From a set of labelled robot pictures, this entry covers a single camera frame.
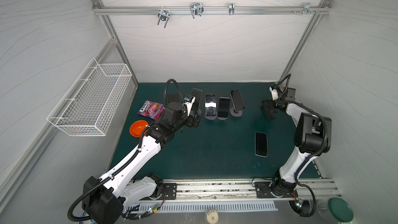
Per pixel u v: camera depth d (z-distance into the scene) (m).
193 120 0.67
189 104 0.66
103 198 0.37
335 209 0.61
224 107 0.95
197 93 0.95
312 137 0.50
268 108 0.90
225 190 0.75
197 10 0.77
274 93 0.90
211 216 0.59
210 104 0.96
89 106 0.69
